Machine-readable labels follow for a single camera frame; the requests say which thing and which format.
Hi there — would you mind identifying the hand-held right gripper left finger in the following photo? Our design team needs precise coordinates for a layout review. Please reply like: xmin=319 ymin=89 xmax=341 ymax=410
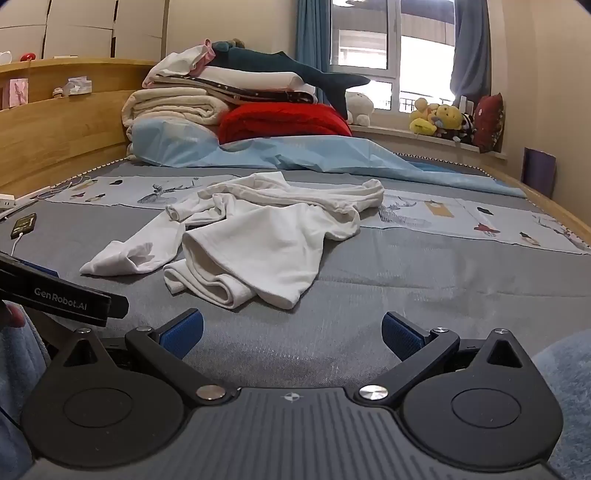
xmin=55 ymin=309 xmax=228 ymax=408

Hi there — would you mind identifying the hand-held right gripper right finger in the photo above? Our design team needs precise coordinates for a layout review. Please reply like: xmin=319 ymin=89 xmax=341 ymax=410
xmin=355 ymin=311 xmax=533 ymax=409

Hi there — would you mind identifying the white long-sleeve shirt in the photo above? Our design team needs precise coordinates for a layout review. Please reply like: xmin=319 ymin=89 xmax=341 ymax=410
xmin=79 ymin=171 xmax=385 ymax=311

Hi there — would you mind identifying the person's left hand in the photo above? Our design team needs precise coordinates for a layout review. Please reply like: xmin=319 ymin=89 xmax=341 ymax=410
xmin=0 ymin=300 xmax=25 ymax=329

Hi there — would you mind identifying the grey bed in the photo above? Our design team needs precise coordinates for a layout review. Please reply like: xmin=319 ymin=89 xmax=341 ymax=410
xmin=0 ymin=154 xmax=591 ymax=388

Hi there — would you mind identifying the black phone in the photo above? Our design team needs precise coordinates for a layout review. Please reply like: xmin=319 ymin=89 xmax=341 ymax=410
xmin=10 ymin=213 xmax=38 ymax=240

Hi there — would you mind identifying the printed deer bed sheet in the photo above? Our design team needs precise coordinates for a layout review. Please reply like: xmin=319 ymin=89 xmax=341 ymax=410
xmin=30 ymin=173 xmax=591 ymax=256

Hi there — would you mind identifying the wooden headboard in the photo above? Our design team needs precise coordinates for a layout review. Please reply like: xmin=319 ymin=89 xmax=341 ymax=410
xmin=0 ymin=58 xmax=160 ymax=197

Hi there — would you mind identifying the person's blue fleece clothing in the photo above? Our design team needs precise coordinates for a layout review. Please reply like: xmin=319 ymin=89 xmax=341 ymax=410
xmin=531 ymin=330 xmax=591 ymax=480

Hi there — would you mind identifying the light blue quilt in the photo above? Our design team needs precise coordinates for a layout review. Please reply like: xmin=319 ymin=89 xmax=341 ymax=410
xmin=126 ymin=116 xmax=528 ymax=199

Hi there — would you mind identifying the tissue pack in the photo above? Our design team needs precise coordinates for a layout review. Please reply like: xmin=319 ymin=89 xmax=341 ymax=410
xmin=62 ymin=75 xmax=93 ymax=97

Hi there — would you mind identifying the pink gift bag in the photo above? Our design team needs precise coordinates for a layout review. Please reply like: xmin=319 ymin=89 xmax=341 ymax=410
xmin=9 ymin=78 xmax=29 ymax=108

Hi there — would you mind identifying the purple folded mat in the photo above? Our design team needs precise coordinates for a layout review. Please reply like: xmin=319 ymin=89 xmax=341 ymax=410
xmin=522 ymin=148 xmax=557 ymax=199

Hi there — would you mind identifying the cream folded blanket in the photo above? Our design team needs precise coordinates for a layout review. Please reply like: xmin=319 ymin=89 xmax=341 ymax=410
xmin=121 ymin=88 xmax=232 ymax=127

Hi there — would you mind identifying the yellow plush toy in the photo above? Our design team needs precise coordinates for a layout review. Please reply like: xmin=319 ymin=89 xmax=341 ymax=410
xmin=435 ymin=104 xmax=463 ymax=132
xmin=410 ymin=97 xmax=439 ymax=136

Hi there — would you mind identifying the black and white plush toy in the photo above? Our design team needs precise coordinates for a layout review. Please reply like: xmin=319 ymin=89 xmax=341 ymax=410
xmin=453 ymin=112 xmax=476 ymax=145

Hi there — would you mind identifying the red blanket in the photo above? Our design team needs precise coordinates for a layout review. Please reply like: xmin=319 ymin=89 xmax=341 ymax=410
xmin=217 ymin=102 xmax=354 ymax=145

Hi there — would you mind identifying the red cushion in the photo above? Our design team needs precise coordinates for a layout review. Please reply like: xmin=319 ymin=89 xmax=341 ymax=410
xmin=473 ymin=92 xmax=505 ymax=153

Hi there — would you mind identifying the white folded cloth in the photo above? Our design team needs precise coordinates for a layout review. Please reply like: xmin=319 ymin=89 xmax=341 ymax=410
xmin=147 ymin=45 xmax=208 ymax=79

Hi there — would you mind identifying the cream folded blankets stack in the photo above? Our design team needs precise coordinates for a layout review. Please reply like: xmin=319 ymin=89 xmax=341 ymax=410
xmin=143 ymin=65 xmax=319 ymax=106

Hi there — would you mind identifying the white wardrobe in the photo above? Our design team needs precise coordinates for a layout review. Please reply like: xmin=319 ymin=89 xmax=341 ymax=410
xmin=0 ymin=0 xmax=169 ymax=61

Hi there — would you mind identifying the pink cloth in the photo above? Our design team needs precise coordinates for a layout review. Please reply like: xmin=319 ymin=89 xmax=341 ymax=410
xmin=188 ymin=41 xmax=217 ymax=75

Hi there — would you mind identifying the blue shark plush toy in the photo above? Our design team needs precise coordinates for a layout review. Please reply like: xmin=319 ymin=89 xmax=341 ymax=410
xmin=210 ymin=41 xmax=371 ymax=118

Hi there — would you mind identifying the grey-blue curtain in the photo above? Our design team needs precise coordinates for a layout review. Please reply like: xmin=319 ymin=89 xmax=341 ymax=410
xmin=450 ymin=0 xmax=491 ymax=112

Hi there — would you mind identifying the window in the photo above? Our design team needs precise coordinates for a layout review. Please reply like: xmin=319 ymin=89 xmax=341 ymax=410
xmin=330 ymin=0 xmax=458 ymax=114

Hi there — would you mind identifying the blue curtain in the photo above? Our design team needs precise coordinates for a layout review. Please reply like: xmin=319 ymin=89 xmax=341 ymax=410
xmin=295 ymin=0 xmax=332 ymax=75

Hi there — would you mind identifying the wooden bed side rail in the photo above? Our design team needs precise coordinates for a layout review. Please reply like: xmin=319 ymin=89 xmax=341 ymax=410
xmin=480 ymin=164 xmax=591 ymax=241

